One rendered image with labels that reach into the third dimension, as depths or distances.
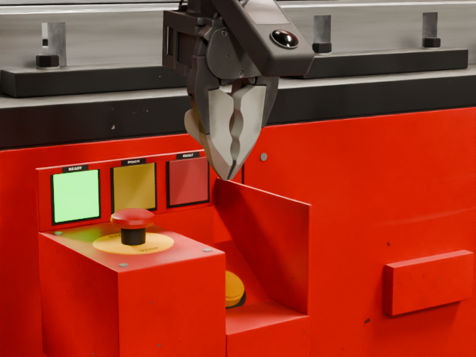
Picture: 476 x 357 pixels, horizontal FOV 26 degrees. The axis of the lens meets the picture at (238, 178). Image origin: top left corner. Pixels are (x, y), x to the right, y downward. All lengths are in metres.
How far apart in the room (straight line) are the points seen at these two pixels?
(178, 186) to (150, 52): 0.34
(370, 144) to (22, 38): 0.48
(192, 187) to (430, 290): 0.54
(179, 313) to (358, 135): 0.56
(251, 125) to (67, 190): 0.18
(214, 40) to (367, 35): 0.64
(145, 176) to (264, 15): 0.22
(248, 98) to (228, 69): 0.04
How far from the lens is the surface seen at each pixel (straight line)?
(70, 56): 1.29
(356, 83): 1.36
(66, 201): 0.98
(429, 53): 1.53
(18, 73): 1.21
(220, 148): 0.93
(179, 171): 1.03
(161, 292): 0.87
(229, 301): 0.98
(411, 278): 1.46
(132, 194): 1.01
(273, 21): 0.88
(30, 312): 1.20
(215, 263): 0.89
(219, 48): 0.91
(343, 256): 1.40
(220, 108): 0.92
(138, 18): 1.32
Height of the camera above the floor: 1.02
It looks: 11 degrees down
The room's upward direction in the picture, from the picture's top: straight up
